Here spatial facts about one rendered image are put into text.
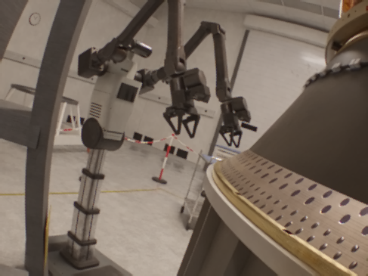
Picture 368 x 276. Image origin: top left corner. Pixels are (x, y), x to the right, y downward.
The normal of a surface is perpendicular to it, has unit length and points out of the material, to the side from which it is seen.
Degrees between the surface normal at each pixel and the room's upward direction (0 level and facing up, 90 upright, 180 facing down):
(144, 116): 90
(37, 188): 104
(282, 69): 90
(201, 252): 90
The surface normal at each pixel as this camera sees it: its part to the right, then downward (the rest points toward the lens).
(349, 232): -0.38, -0.87
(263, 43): -0.44, -0.07
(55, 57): 0.26, 0.41
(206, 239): 0.06, 0.09
